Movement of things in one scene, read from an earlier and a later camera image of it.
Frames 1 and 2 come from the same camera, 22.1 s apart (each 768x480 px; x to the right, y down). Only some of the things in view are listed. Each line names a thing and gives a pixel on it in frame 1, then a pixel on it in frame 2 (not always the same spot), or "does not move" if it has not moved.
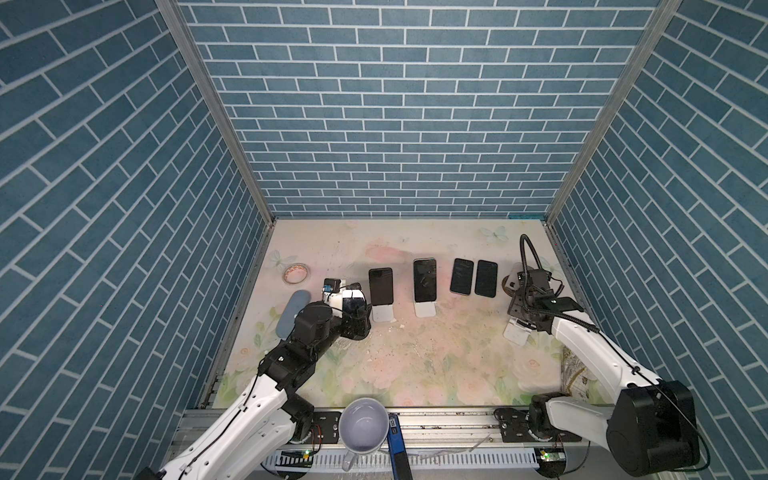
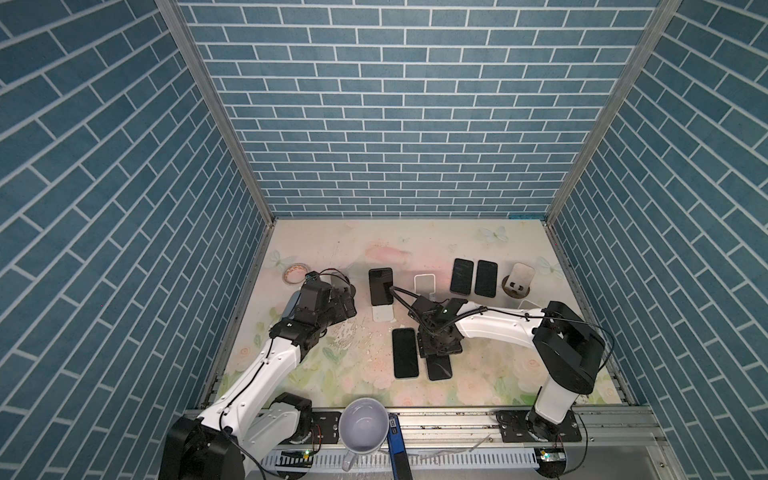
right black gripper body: x=518 y=306 to x=430 y=344
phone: x=486 y=278 does not move
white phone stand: x=383 y=313 does not move
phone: x=462 y=276 does not move
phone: x=425 y=279 to x=439 y=366
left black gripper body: x=343 y=319 to x=334 y=312
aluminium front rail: x=316 y=429 does not move
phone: x=381 y=285 does not move
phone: x=297 y=301 does not move
